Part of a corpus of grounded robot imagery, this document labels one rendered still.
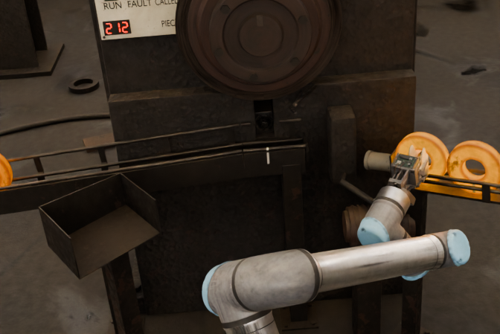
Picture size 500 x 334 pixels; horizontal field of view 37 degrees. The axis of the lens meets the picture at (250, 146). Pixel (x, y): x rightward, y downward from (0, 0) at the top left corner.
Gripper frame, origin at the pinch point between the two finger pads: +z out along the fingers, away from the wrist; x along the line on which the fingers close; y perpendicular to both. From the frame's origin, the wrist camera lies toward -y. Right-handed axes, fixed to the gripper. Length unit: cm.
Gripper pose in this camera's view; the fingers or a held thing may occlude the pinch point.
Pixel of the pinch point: (422, 152)
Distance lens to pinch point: 221.4
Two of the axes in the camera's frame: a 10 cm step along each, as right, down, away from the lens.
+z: 5.0, -6.7, 5.6
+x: -8.4, -2.1, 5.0
